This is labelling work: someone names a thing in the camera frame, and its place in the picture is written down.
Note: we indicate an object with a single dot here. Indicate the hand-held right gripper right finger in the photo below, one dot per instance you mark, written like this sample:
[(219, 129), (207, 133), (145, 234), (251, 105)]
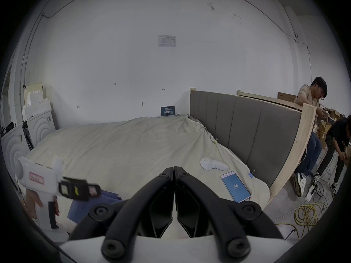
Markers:
[(197, 199)]

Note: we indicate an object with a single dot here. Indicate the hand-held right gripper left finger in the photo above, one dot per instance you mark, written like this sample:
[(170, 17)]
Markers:
[(153, 199)]

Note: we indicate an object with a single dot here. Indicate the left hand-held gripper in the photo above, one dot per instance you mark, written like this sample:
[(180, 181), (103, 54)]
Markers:
[(46, 171)]

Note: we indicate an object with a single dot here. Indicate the person's left hand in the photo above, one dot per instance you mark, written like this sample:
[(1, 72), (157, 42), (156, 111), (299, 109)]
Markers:
[(33, 204)]

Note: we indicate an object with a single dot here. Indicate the dark blue garment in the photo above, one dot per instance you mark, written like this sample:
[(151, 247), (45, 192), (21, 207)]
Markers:
[(107, 199)]

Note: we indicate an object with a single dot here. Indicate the white hand controller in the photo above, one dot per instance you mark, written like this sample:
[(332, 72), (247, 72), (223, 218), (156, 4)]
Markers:
[(211, 163)]

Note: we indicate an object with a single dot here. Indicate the phone with blue screen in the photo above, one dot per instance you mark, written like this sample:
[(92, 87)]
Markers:
[(235, 186)]

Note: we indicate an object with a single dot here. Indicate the small blue clip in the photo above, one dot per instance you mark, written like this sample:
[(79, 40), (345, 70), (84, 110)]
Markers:
[(251, 173)]

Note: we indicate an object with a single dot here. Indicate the bed with beige sheet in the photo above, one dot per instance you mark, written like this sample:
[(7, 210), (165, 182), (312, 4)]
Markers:
[(123, 146)]

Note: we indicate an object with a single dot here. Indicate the white foam packing panel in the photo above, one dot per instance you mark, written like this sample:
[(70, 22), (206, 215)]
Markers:
[(15, 149), (41, 127)]

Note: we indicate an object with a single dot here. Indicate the grey padded headboard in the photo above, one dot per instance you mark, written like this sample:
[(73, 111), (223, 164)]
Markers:
[(246, 127)]

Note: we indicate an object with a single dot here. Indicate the dark blue card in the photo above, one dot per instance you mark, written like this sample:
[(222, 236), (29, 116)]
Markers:
[(168, 111)]

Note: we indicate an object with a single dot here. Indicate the stack of white foam pieces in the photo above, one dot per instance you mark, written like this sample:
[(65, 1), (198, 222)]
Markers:
[(35, 97)]

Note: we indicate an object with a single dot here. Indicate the pile of cartons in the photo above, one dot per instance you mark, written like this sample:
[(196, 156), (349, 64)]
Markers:
[(327, 125)]

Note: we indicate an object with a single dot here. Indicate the paper notice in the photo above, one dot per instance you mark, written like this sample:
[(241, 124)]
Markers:
[(166, 40)]

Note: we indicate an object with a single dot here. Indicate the wooden bed frame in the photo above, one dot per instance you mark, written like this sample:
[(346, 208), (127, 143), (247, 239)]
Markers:
[(271, 99)]

